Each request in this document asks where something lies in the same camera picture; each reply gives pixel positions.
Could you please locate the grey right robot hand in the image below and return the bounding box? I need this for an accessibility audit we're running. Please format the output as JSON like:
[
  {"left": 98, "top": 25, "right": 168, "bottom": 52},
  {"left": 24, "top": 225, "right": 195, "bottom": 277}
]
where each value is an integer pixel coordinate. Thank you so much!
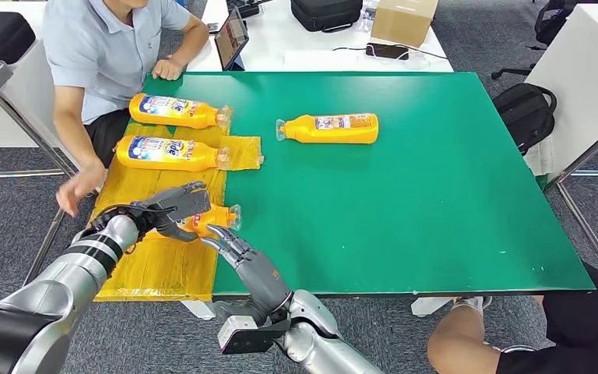
[{"left": 201, "top": 224, "right": 294, "bottom": 326}]

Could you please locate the stack of papers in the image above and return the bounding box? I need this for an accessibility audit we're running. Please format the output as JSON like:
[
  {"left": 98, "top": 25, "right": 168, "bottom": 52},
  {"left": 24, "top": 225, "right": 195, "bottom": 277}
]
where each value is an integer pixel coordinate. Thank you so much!
[{"left": 525, "top": 139, "right": 558, "bottom": 178}]

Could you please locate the white table foot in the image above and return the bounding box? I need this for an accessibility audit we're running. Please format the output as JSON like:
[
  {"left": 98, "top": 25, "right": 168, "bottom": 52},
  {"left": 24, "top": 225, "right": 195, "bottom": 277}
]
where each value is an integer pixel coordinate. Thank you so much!
[
  {"left": 411, "top": 296, "right": 455, "bottom": 317},
  {"left": 181, "top": 301, "right": 216, "bottom": 321}
]

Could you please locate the thin white cable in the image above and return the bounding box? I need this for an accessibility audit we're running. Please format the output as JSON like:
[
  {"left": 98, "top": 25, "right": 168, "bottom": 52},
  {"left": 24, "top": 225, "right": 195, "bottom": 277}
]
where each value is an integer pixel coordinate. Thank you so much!
[{"left": 332, "top": 44, "right": 449, "bottom": 62}]

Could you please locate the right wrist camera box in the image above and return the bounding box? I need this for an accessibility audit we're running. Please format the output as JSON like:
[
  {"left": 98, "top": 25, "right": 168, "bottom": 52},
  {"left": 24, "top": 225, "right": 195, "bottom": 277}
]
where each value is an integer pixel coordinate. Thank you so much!
[{"left": 217, "top": 315, "right": 292, "bottom": 355}]

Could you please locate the person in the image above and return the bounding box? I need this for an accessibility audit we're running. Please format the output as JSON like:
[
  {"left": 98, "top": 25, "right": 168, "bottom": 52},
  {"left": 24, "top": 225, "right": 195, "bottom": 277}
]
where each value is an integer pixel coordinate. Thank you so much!
[
  {"left": 42, "top": 0, "right": 210, "bottom": 219},
  {"left": 427, "top": 263, "right": 598, "bottom": 374}
]

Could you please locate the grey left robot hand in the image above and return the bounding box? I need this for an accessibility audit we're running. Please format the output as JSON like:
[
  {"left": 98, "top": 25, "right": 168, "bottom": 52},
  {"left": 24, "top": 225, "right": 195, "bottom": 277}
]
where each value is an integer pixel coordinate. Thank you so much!
[{"left": 136, "top": 180, "right": 208, "bottom": 244}]

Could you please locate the black desktop device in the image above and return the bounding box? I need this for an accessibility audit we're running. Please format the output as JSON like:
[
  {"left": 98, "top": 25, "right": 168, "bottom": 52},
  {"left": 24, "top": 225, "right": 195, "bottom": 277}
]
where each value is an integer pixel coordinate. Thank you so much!
[{"left": 227, "top": 0, "right": 264, "bottom": 16}]

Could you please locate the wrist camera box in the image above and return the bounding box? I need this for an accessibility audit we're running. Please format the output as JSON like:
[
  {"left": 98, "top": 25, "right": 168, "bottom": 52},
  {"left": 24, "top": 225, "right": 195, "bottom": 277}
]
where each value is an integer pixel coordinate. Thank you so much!
[
  {"left": 174, "top": 186, "right": 213, "bottom": 224},
  {"left": 217, "top": 315, "right": 292, "bottom": 355}
]

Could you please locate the brown cardboard box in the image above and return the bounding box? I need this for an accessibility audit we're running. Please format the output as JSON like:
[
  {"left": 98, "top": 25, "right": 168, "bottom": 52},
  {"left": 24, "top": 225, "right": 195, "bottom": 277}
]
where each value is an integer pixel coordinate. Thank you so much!
[{"left": 371, "top": 0, "right": 439, "bottom": 48}]

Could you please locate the yellow taped cardboard board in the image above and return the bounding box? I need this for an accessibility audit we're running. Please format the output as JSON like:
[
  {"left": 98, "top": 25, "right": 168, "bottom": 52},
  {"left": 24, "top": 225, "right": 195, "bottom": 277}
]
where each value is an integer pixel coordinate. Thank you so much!
[{"left": 92, "top": 121, "right": 265, "bottom": 303}]

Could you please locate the orange detergent bottle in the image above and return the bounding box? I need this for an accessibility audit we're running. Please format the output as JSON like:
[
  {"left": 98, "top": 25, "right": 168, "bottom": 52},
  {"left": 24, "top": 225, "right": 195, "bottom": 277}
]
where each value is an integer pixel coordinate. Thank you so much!
[
  {"left": 276, "top": 113, "right": 379, "bottom": 145},
  {"left": 128, "top": 93, "right": 232, "bottom": 130},
  {"left": 115, "top": 135, "right": 230, "bottom": 172},
  {"left": 131, "top": 201, "right": 242, "bottom": 238}
]

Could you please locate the black tablet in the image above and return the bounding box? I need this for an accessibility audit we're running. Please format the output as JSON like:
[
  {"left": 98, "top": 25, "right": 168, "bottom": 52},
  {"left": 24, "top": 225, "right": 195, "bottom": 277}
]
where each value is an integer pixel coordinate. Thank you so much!
[{"left": 213, "top": 5, "right": 251, "bottom": 72}]

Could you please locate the white desk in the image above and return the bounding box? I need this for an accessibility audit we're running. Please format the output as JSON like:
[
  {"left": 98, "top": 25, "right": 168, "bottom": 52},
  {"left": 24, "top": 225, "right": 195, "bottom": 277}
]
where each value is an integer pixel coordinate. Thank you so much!
[
  {"left": 0, "top": 0, "right": 99, "bottom": 288},
  {"left": 525, "top": 2, "right": 598, "bottom": 282},
  {"left": 185, "top": 0, "right": 455, "bottom": 73}
]

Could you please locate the clear plastic water bottle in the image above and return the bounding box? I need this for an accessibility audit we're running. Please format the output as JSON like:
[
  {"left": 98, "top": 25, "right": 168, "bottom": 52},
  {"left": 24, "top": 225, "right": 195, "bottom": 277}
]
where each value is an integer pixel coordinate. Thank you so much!
[{"left": 358, "top": 0, "right": 378, "bottom": 32}]

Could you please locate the black backpack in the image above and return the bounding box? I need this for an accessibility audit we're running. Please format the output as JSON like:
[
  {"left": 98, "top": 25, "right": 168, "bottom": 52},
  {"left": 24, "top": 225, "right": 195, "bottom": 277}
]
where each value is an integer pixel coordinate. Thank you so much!
[{"left": 492, "top": 82, "right": 558, "bottom": 157}]

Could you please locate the black office chair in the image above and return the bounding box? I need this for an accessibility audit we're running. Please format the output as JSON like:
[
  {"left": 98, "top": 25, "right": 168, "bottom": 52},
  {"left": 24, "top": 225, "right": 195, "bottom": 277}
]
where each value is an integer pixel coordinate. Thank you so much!
[{"left": 491, "top": 0, "right": 581, "bottom": 80}]

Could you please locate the black phone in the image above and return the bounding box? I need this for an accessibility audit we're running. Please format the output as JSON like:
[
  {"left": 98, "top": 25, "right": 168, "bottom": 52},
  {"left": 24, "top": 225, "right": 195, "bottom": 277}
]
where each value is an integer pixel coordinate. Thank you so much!
[{"left": 365, "top": 42, "right": 411, "bottom": 61}]

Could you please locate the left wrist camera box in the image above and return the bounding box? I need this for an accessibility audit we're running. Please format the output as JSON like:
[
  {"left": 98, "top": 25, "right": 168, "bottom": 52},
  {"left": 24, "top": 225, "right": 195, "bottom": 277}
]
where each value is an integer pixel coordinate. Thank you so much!
[{"left": 174, "top": 186, "right": 213, "bottom": 224}]

